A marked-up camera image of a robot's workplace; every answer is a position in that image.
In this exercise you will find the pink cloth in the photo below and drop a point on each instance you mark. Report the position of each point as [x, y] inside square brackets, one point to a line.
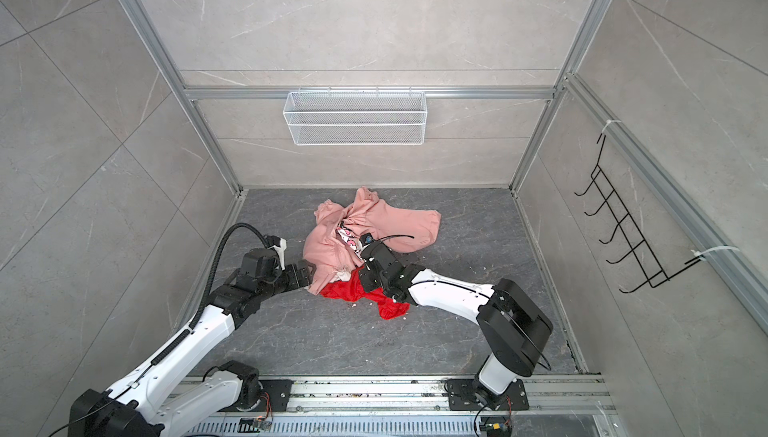
[407, 231]

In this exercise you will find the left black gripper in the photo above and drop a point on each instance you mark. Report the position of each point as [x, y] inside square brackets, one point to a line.
[306, 275]

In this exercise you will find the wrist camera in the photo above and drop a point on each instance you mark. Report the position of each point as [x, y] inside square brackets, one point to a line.
[279, 246]
[366, 239]

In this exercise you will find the white wire mesh basket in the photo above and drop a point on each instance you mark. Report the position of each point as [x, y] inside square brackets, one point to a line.
[360, 117]

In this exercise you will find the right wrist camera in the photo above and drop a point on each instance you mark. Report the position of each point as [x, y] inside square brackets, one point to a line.
[366, 239]

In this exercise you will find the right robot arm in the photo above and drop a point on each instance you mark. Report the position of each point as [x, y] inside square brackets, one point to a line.
[514, 327]

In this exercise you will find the white patterned cloth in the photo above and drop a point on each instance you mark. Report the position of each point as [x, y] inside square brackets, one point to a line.
[350, 240]

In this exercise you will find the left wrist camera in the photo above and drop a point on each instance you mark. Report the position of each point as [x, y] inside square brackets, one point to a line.
[279, 246]

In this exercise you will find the red cloth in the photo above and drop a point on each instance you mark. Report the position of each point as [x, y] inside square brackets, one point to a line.
[352, 290]

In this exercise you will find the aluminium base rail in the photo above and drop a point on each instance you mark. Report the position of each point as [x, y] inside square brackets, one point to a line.
[421, 405]

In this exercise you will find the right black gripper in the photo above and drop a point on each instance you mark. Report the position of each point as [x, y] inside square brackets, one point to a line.
[368, 285]

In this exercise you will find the black wire hook rack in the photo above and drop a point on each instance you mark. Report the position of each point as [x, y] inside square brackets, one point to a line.
[626, 227]

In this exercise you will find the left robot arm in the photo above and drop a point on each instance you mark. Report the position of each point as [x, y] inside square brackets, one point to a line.
[141, 404]

